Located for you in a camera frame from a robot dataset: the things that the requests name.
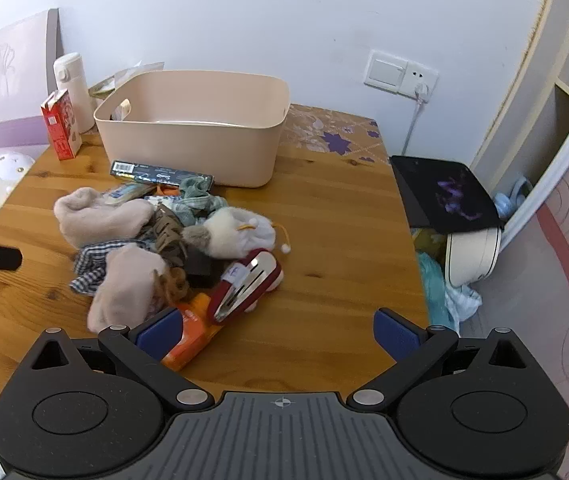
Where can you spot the blue white checked cloth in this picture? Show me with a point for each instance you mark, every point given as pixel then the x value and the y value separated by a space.
pixel 89 266

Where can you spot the light blue item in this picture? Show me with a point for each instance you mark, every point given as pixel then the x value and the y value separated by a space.
pixel 511 197

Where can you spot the pink plastic storage bin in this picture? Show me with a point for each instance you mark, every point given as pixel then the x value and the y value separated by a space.
pixel 189 145

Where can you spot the white wall switch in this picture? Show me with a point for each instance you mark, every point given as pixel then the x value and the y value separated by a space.
pixel 385 71

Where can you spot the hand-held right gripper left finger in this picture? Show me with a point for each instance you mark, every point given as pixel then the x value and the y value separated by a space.
pixel 158 334

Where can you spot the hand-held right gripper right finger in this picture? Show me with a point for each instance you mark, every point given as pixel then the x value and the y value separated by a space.
pixel 395 336

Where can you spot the white thermos bottle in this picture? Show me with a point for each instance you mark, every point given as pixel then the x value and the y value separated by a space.
pixel 75 90

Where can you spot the floral table mat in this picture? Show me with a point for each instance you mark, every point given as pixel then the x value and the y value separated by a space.
pixel 334 132

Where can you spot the white fluffy sock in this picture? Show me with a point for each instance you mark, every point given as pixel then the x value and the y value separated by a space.
pixel 237 232

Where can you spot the white wall socket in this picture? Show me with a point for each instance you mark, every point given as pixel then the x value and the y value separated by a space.
pixel 422 79

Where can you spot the clear plastic bag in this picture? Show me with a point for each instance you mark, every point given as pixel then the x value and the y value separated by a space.
pixel 129 72

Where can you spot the long black printed box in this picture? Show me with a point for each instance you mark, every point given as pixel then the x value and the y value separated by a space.
pixel 164 174

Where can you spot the white bucket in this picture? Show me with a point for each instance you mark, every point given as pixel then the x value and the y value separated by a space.
pixel 471 260

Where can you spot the yellow green bag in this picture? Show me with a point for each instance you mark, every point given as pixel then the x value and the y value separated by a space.
pixel 427 241

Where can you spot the cream shelf cabinet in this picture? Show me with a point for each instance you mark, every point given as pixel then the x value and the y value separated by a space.
pixel 539 100

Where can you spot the brown curly hair clip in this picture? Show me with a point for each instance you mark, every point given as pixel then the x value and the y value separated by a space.
pixel 175 284

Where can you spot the green knitted cloth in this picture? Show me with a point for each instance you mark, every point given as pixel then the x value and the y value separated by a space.
pixel 197 202

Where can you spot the red carton box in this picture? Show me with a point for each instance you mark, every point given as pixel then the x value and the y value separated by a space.
pixel 62 127

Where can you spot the teal cloth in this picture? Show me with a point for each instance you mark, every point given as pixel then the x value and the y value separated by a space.
pixel 432 290

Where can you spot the lavender headboard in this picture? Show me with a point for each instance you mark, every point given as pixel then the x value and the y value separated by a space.
pixel 4 70

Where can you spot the grey brown hair claw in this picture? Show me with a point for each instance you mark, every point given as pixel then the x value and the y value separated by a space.
pixel 165 232

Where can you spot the wooden desk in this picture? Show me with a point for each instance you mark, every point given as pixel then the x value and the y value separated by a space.
pixel 324 220

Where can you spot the red stapler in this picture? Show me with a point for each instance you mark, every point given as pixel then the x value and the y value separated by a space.
pixel 249 285

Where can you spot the orange packet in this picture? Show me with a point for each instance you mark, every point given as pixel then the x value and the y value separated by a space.
pixel 192 337

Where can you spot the small black box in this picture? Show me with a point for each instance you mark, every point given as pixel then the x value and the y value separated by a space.
pixel 202 269

